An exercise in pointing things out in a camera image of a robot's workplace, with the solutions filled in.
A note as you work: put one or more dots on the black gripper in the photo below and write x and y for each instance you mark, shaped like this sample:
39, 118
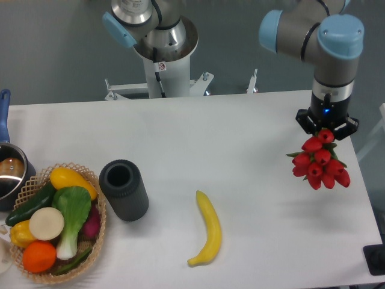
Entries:
327, 114

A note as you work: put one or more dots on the red tulip bouquet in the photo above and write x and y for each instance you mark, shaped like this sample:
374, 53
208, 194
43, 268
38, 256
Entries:
318, 164

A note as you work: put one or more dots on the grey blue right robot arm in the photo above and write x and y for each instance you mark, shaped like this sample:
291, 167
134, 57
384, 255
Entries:
321, 34

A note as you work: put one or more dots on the black device at edge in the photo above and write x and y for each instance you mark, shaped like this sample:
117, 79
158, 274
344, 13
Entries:
374, 256

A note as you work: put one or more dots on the yellow banana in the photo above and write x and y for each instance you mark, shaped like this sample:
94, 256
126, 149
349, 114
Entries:
213, 231

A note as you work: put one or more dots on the dark grey ribbed vase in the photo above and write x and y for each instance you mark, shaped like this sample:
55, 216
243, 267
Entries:
122, 184

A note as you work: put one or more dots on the purple red vegetable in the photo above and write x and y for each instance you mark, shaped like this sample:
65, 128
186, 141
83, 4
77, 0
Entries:
91, 227

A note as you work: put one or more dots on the green bok choy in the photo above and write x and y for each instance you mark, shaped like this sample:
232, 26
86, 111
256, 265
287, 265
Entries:
74, 203

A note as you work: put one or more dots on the yellow squash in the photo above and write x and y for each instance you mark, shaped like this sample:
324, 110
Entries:
62, 177

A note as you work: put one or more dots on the green bean pod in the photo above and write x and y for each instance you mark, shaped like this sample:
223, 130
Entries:
74, 264

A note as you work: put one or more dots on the woven wicker basket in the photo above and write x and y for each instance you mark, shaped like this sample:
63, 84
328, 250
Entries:
85, 244

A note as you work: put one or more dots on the dark green cucumber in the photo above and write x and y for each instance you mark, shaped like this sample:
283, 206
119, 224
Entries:
43, 198

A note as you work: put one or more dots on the white round radish slice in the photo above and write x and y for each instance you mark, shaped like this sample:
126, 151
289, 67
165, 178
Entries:
46, 224

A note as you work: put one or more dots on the orange fruit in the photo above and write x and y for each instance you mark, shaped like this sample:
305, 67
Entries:
39, 256

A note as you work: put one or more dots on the yellow bell pepper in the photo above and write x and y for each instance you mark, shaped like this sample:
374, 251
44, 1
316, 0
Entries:
20, 235

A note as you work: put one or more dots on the white metal frame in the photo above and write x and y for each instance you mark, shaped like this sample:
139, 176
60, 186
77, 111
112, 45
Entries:
197, 87

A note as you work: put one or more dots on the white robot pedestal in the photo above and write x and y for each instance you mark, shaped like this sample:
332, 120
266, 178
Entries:
167, 79

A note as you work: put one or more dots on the blue handled saucepan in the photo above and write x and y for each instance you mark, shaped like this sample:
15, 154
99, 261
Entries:
16, 169

